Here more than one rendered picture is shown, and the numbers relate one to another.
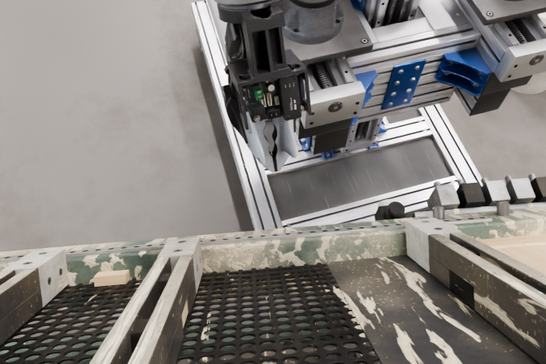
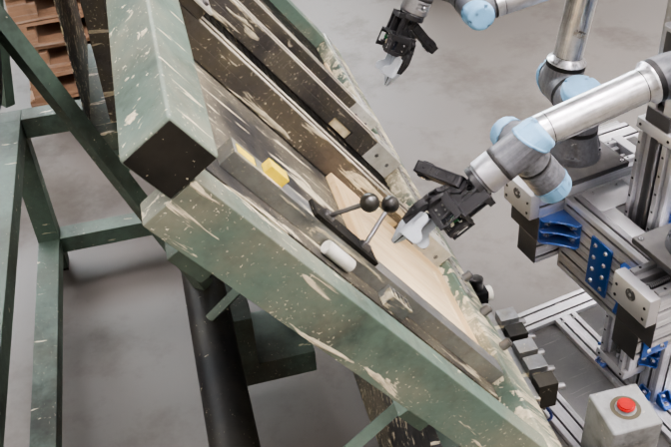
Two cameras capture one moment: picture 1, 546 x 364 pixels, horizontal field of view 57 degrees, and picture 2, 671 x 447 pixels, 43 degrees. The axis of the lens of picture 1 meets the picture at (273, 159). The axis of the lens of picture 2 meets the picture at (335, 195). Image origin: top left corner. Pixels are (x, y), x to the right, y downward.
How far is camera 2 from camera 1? 2.19 m
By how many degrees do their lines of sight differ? 56
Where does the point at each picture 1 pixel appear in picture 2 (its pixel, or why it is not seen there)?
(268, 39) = (393, 18)
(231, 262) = (393, 186)
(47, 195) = (487, 218)
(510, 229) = (462, 301)
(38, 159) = not seen: hidden behind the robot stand
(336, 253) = not seen: hidden behind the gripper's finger
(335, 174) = (585, 375)
